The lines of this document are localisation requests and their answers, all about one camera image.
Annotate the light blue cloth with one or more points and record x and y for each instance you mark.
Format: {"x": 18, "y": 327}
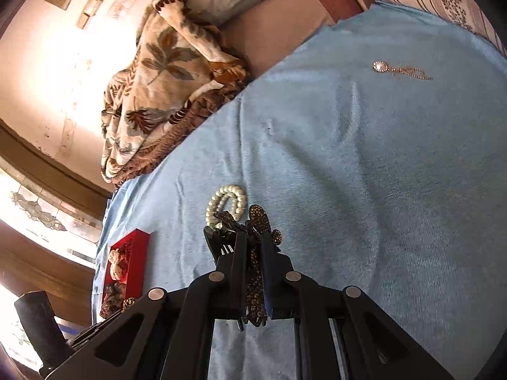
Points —
{"x": 356, "y": 206}

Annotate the beige wall switch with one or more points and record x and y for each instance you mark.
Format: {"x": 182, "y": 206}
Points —
{"x": 90, "y": 10}

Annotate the brown rhinestone hair clip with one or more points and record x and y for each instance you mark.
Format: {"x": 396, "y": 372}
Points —
{"x": 255, "y": 285}

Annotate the pink bed sheet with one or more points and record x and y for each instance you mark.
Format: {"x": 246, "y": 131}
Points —
{"x": 277, "y": 35}

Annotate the floral leaf print blanket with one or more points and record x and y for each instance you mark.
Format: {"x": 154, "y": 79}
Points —
{"x": 166, "y": 71}

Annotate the red box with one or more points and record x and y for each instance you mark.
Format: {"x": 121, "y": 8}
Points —
{"x": 134, "y": 245}

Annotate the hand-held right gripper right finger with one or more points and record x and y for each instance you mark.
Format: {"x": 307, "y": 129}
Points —
{"x": 275, "y": 273}

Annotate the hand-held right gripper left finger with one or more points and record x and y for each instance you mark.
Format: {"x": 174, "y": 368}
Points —
{"x": 225, "y": 269}

